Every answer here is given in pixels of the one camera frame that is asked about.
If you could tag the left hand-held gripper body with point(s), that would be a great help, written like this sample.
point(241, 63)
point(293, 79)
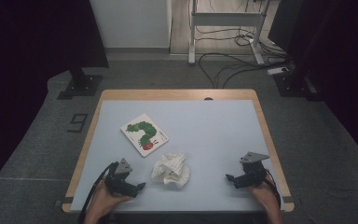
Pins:
point(122, 166)

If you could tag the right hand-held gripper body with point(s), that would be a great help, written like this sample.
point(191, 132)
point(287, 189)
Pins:
point(254, 171)

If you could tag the white waffle cloth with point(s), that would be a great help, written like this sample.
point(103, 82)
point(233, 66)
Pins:
point(171, 171)

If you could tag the white caterpillar picture book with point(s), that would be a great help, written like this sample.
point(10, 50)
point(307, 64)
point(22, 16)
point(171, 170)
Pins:
point(144, 134)

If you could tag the person's left hand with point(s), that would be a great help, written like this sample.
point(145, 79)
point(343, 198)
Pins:
point(102, 200)

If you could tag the person's right hand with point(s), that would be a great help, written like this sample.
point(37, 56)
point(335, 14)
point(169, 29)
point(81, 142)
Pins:
point(268, 199)

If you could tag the black tape strip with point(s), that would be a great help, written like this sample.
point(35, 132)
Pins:
point(68, 200)
point(288, 199)

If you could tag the black stand base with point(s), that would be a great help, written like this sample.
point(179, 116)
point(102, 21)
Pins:
point(292, 84)
point(84, 85)

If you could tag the wooden table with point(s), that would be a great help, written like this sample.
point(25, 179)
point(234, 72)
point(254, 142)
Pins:
point(180, 94)

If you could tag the white power strip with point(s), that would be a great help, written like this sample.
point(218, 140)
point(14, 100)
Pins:
point(276, 71)

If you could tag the dark curtain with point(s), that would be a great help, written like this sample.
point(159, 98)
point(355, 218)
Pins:
point(28, 62)
point(348, 62)

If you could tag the white cabinet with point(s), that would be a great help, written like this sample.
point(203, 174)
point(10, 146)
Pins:
point(130, 21)

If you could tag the white metal desk frame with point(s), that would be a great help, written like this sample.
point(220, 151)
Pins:
point(227, 19)

